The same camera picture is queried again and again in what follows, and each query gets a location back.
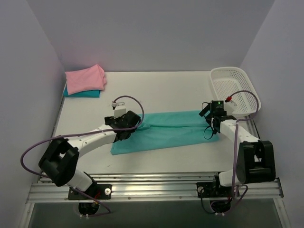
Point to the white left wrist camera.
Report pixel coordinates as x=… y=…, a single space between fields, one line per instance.
x=119 y=110

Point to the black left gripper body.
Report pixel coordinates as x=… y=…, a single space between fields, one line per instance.
x=132 y=118

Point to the white perforated plastic basket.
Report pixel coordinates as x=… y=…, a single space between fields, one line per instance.
x=234 y=82

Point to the folded pink t-shirt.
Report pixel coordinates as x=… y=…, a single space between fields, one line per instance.
x=89 y=79

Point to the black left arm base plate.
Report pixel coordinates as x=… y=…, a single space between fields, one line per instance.
x=96 y=191

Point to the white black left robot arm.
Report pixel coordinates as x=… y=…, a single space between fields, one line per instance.
x=59 y=162

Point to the folded teal t-shirt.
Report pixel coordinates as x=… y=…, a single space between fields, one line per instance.
x=83 y=94

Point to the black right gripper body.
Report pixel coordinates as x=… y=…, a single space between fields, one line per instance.
x=206 y=114

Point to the mint green t-shirt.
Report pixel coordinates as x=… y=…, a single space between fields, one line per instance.
x=166 y=130

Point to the aluminium mounting rail frame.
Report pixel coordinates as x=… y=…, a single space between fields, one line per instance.
x=202 y=164

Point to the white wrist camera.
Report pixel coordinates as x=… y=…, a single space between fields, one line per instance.
x=230 y=107
x=119 y=110

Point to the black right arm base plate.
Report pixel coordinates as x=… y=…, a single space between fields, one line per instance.
x=212 y=190

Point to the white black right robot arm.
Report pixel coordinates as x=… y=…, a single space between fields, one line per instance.
x=253 y=160

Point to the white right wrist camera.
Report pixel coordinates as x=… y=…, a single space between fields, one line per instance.
x=230 y=107

